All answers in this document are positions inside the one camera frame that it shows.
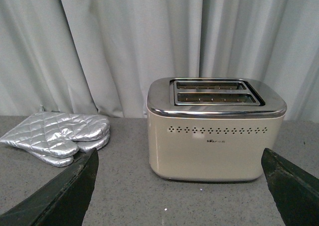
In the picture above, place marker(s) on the cream two-slot toaster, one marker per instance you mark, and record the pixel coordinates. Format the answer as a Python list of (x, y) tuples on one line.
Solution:
[(211, 129)]

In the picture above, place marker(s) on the upper silver oven mitt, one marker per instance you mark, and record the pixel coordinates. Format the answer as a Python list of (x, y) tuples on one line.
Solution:
[(59, 135)]

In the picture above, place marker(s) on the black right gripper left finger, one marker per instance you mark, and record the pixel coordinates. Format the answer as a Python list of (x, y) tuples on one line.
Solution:
[(63, 201)]

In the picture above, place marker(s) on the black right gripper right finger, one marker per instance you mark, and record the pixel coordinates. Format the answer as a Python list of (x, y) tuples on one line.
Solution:
[(295, 191)]

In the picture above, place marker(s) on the silver oven mitt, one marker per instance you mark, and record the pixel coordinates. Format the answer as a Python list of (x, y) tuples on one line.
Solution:
[(57, 160), (59, 135)]

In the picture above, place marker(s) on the lower silver oven mitt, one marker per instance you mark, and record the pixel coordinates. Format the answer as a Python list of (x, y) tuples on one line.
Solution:
[(57, 160)]

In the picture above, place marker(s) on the grey-white curtain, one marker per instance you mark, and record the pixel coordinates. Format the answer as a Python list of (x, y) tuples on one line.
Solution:
[(100, 56)]

